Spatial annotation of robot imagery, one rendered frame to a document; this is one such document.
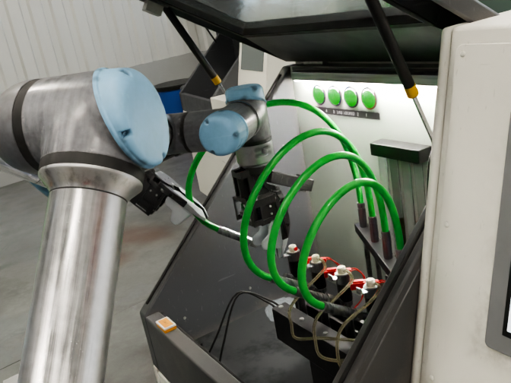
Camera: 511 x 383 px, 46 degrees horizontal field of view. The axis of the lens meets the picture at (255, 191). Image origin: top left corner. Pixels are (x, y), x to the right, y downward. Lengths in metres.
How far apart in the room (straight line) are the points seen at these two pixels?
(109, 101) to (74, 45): 7.26
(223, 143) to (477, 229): 0.43
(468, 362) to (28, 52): 7.07
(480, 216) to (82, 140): 0.56
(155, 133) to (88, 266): 0.17
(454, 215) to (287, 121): 0.75
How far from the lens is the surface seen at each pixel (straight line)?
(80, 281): 0.64
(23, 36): 7.69
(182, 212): 1.28
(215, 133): 1.03
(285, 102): 1.27
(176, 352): 1.38
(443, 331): 1.01
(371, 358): 1.01
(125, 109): 0.65
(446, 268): 0.97
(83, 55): 7.95
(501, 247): 0.90
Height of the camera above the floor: 1.65
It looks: 18 degrees down
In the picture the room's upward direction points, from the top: 10 degrees counter-clockwise
